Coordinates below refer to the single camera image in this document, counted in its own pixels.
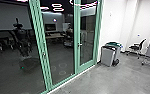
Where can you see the green framed glass door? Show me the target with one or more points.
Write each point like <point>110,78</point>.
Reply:
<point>76,33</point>

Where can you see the person in dark clothes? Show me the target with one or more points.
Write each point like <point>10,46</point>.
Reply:
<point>69,33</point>

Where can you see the black office chair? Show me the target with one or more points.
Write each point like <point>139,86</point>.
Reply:
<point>139,46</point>

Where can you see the black wall monitor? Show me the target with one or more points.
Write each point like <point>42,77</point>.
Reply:
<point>50,27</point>

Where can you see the green door frame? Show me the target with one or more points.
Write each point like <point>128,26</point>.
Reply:
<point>38,40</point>

